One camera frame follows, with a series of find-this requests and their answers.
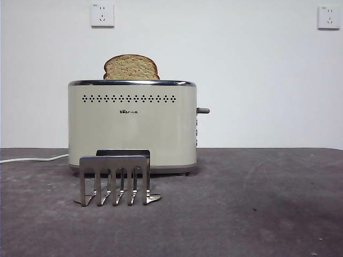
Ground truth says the cream two-slot toaster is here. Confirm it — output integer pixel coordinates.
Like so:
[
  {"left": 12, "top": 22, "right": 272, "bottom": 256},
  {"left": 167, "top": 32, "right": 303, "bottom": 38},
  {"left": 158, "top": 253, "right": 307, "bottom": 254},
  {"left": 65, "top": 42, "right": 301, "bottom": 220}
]
[{"left": 67, "top": 79, "right": 198, "bottom": 177}]

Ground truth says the brown wholegrain bread slice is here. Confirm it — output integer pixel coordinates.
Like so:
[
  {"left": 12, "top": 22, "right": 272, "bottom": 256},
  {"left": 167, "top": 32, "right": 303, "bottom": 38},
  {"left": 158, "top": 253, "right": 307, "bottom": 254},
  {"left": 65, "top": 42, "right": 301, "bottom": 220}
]
[{"left": 102, "top": 54, "right": 161, "bottom": 80}]

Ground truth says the white power cable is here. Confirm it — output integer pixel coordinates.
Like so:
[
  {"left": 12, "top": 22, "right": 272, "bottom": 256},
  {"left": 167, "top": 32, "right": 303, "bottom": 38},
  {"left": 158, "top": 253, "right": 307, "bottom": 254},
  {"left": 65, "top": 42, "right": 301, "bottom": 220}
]
[{"left": 0, "top": 153, "right": 69, "bottom": 164}]

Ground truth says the silver metal toast rack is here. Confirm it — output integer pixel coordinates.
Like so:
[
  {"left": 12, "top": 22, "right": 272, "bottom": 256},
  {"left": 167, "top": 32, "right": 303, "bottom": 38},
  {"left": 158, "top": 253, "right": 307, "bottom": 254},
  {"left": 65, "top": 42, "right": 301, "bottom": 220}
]
[{"left": 73, "top": 149, "right": 162, "bottom": 207}]

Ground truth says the white wall socket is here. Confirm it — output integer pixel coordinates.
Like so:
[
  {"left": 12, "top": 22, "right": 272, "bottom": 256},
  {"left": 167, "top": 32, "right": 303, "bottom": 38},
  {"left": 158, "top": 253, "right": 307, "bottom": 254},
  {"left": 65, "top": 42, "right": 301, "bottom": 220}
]
[
  {"left": 90, "top": 3, "right": 115, "bottom": 28},
  {"left": 317, "top": 5, "right": 341, "bottom": 31}
]

